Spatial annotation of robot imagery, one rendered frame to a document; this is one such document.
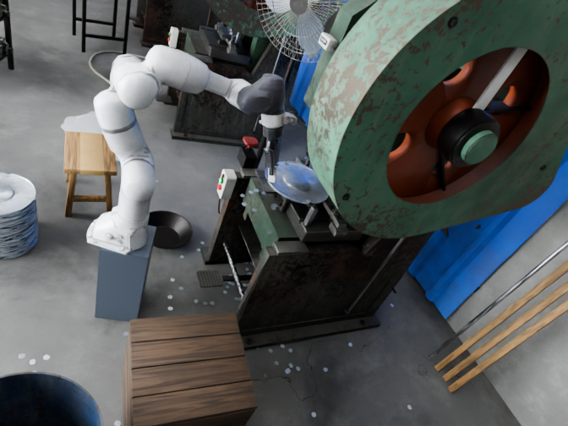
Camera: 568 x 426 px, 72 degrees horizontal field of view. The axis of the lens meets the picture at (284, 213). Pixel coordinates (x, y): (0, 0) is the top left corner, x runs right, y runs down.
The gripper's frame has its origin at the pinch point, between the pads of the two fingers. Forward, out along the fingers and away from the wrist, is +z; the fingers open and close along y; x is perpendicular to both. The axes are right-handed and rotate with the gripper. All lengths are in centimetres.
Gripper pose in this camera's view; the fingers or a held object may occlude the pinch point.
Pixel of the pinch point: (272, 173)
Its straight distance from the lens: 157.5
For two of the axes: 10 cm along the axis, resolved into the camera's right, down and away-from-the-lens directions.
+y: -3.5, 5.0, -7.9
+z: -0.3, 8.4, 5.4
